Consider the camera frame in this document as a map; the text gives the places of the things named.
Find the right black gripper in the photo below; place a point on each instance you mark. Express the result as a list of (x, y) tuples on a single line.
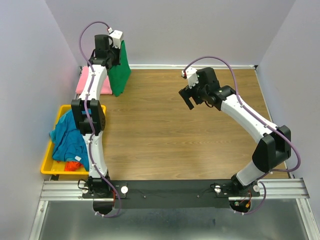
[(186, 93)]

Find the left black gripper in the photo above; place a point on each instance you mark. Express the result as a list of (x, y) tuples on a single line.
[(117, 51)]

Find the green polo t-shirt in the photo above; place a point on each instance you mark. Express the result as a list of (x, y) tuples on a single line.
[(119, 75)]

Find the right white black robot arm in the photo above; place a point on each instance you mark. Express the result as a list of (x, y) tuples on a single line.
[(272, 141)]

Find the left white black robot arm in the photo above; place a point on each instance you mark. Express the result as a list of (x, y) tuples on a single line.
[(88, 114)]

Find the folded pink t-shirt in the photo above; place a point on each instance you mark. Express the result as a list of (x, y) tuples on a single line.
[(106, 87)]

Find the crumpled blue t-shirt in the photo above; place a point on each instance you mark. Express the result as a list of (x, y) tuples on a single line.
[(68, 142)]

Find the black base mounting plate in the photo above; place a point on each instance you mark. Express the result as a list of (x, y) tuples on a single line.
[(170, 194)]

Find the orange red t-shirt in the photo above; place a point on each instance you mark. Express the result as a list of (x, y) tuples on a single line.
[(72, 166)]

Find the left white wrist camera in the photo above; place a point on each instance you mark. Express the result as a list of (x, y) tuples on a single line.
[(117, 38)]

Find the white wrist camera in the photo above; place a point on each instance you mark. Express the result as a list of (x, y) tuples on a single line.
[(117, 38), (191, 75)]

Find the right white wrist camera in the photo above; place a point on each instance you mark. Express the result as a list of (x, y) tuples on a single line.
[(191, 75)]

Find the aluminium frame rail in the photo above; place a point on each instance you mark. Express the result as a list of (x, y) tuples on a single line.
[(281, 212)]

